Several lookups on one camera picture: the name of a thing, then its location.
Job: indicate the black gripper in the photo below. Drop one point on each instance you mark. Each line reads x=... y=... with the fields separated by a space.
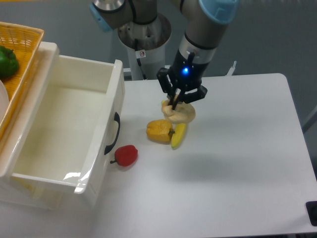
x=182 y=82

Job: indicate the round knotted bread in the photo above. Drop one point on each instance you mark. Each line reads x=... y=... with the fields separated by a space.
x=183 y=113

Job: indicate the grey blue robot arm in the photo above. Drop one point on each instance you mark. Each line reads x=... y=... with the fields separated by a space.
x=199 y=24

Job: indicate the white open upper drawer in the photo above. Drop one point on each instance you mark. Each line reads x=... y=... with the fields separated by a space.
x=61 y=152

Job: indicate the white drawer cabinet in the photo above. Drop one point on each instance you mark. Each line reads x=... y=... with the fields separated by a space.
x=38 y=79

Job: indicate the orange bell pepper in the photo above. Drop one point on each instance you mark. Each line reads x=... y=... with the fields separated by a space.
x=160 y=130

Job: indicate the yellow banana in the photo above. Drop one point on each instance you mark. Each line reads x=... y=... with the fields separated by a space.
x=179 y=133

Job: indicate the red bell pepper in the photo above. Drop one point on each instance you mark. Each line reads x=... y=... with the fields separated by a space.
x=125 y=155

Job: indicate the yellow woven basket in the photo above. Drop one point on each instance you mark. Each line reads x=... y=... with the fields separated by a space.
x=18 y=47

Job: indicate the green bell pepper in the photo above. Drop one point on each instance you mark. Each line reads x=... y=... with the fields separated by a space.
x=8 y=63

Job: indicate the white plate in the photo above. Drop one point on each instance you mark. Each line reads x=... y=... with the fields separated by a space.
x=4 y=101

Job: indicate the black object at table edge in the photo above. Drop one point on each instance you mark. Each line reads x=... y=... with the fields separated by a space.
x=311 y=207

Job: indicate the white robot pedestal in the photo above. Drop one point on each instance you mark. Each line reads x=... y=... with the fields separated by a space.
x=145 y=45

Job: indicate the black drawer handle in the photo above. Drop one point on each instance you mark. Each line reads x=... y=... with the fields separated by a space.
x=115 y=133

